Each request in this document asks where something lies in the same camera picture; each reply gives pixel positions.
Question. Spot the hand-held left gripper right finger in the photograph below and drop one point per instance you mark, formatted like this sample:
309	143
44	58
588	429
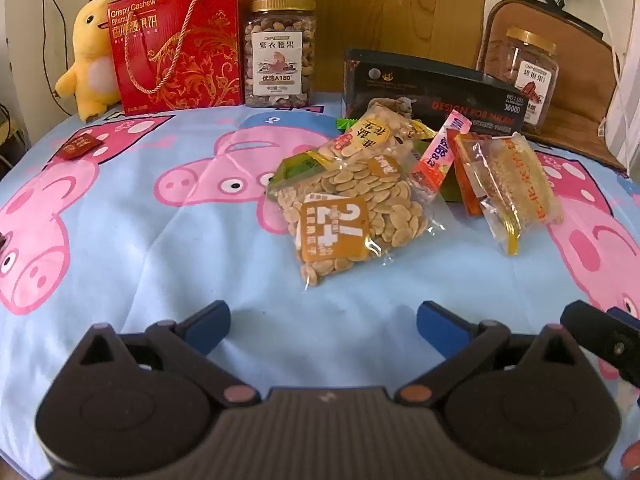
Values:
440	325

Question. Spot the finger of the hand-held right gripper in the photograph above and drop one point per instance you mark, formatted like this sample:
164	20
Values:
605	335

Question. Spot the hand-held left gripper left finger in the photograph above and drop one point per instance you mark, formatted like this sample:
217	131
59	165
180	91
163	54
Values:
210	322

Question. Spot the orange snack packet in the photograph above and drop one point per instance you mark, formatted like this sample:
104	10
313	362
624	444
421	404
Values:
467	190

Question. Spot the pumpkin seed packet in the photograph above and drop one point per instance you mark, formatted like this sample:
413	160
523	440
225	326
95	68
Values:
360	200

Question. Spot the clear rice cake packet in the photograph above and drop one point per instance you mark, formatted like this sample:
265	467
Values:
520	185

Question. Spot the pink snack packet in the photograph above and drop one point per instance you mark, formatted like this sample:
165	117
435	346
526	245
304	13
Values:
435	155

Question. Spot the green snack packet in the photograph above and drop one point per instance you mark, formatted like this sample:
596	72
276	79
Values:
345	124
295	167

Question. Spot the yellow snack packet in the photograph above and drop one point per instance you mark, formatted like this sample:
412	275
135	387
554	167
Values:
422	132

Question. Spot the peanut packet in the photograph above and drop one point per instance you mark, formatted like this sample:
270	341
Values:
360	135

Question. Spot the black cardboard box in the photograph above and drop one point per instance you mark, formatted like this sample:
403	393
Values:
450	90

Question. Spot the printed cartoon blanket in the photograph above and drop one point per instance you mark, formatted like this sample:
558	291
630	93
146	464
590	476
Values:
150	240

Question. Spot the small red packet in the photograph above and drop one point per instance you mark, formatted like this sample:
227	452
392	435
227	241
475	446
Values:
77	147

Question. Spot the brown seat cushion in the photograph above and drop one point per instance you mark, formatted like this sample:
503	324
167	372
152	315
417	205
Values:
585	85

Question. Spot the red gift box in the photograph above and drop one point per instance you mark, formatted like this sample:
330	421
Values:
200	60

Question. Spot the pecan nut jar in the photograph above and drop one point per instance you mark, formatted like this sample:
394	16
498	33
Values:
535	75

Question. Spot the cashew nut jar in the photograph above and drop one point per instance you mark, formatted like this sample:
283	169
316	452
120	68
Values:
280	60

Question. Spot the yellow plush duck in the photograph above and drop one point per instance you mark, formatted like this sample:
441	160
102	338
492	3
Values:
92	60

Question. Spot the wooden wall board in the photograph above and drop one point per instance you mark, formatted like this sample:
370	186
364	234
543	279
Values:
375	0

